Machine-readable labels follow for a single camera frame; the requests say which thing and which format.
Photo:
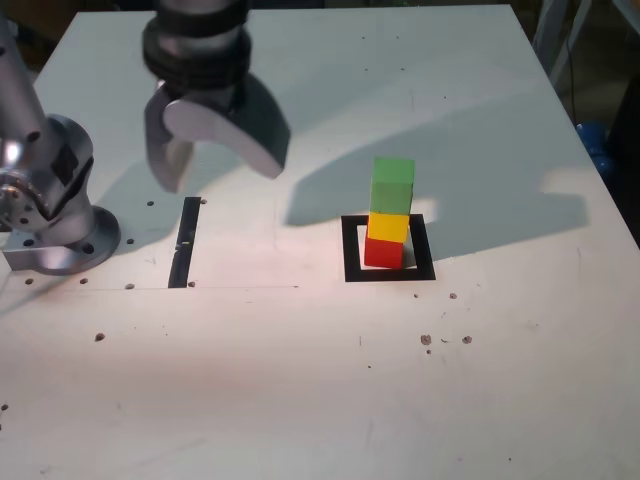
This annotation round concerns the green cube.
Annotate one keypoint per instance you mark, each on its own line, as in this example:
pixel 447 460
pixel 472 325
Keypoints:
pixel 392 187

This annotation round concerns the blue plastic object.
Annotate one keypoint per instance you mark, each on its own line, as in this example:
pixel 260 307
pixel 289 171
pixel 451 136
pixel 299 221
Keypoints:
pixel 592 140

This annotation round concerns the red cube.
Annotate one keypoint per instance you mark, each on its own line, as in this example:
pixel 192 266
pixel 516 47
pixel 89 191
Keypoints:
pixel 382 254

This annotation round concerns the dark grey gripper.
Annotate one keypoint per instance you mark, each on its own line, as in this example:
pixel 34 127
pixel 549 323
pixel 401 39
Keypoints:
pixel 238 98

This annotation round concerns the black tape square outline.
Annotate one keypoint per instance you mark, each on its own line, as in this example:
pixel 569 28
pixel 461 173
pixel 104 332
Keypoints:
pixel 350 250

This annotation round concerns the black tape strip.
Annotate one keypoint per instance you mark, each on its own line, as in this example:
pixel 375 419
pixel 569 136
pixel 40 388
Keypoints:
pixel 186 235

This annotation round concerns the yellow cube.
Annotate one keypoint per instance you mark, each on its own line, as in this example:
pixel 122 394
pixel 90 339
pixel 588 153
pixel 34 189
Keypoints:
pixel 387 227

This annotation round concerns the white background stand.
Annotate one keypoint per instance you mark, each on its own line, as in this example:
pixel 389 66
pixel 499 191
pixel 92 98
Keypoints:
pixel 550 35

